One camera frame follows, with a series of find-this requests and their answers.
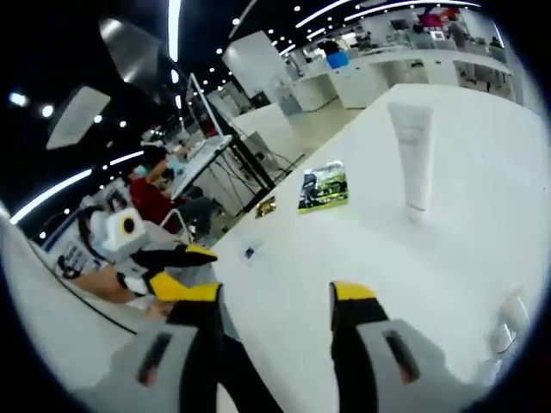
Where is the person's left hand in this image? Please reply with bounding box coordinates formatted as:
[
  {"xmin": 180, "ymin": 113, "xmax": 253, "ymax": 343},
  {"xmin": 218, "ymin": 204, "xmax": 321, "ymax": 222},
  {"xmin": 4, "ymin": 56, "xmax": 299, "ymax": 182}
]
[{"xmin": 77, "ymin": 268, "xmax": 150, "ymax": 309}]

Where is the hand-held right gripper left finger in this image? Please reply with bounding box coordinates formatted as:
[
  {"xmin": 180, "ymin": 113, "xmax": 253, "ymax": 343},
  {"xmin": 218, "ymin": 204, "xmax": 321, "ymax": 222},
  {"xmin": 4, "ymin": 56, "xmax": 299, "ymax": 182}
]
[{"xmin": 77, "ymin": 281, "xmax": 225, "ymax": 413}]

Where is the person's white shirt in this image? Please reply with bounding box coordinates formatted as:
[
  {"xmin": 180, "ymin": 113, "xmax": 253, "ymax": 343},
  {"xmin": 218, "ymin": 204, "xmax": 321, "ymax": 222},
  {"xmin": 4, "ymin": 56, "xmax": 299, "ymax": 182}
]
[{"xmin": 0, "ymin": 214, "xmax": 143, "ymax": 388}]

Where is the grey water dispenser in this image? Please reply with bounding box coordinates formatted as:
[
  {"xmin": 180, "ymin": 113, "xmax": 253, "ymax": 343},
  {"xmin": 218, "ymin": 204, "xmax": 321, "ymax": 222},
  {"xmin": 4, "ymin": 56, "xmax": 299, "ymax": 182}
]
[{"xmin": 280, "ymin": 84, "xmax": 303, "ymax": 116}]

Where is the white square column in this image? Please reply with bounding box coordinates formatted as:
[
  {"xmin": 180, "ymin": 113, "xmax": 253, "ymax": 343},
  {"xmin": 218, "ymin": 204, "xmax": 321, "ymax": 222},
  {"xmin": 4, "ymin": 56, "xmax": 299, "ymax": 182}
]
[{"xmin": 221, "ymin": 29, "xmax": 285, "ymax": 113}]

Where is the gold skincare packet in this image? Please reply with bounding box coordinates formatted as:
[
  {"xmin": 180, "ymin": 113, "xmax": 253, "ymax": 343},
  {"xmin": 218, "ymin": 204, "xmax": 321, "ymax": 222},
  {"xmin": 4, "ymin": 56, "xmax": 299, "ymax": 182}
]
[{"xmin": 254, "ymin": 196, "xmax": 277, "ymax": 219}]

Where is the green skincare packet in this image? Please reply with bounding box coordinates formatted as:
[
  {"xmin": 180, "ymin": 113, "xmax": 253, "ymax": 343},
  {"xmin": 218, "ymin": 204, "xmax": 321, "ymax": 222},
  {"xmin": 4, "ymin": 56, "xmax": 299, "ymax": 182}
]
[{"xmin": 297, "ymin": 159, "xmax": 350, "ymax": 215}]

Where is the white skincare tube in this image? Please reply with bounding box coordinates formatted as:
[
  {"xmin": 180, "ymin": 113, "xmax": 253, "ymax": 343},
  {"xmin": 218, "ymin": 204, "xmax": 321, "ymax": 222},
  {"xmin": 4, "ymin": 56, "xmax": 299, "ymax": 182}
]
[{"xmin": 387, "ymin": 102, "xmax": 434, "ymax": 224}]

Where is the black tripod stand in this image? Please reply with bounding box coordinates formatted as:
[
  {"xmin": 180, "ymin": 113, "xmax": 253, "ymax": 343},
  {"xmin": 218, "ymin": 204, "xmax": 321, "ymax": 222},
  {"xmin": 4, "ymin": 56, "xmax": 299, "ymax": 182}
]
[{"xmin": 188, "ymin": 71, "xmax": 277, "ymax": 214}]

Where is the blue storage bin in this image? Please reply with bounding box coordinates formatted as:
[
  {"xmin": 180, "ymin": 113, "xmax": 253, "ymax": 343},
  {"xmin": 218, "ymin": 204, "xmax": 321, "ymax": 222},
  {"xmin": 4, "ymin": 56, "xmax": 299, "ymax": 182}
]
[{"xmin": 326, "ymin": 52, "xmax": 350, "ymax": 71}]

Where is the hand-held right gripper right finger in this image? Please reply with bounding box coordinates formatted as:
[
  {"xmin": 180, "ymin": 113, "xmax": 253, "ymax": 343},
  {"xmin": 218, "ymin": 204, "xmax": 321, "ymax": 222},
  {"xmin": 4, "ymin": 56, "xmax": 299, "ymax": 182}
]
[{"xmin": 329, "ymin": 280, "xmax": 474, "ymax": 413}]

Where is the long white office counter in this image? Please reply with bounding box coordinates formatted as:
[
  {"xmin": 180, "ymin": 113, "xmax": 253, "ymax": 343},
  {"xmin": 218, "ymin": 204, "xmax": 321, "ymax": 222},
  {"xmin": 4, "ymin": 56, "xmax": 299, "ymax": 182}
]
[{"xmin": 296, "ymin": 42, "xmax": 516, "ymax": 111}]

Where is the ceiling air conditioner panel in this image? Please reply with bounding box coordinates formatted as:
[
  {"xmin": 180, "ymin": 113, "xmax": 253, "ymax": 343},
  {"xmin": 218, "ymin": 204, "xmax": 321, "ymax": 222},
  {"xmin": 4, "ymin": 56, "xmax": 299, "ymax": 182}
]
[{"xmin": 45, "ymin": 84, "xmax": 112, "ymax": 151}]

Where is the white work table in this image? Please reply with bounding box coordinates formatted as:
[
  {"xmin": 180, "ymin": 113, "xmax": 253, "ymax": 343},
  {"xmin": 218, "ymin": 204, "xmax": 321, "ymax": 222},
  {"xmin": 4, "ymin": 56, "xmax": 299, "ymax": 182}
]
[{"xmin": 170, "ymin": 133, "xmax": 236, "ymax": 201}]

